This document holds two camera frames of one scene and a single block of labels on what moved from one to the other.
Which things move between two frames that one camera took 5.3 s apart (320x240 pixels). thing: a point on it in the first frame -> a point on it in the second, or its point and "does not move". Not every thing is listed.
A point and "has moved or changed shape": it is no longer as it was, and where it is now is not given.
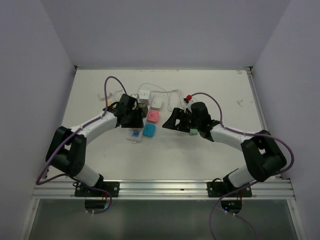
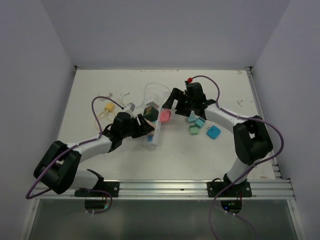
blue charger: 149,130 has moved or changed shape
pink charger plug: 153,116 -> 165,115
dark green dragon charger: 142,105 -> 150,113
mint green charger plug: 193,132 does not move
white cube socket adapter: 143,96 -> 155,100
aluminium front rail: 276,189 does not move
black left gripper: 138,122 -> 143,129
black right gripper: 178,114 -> 178,95
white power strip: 135,134 has moved or changed shape
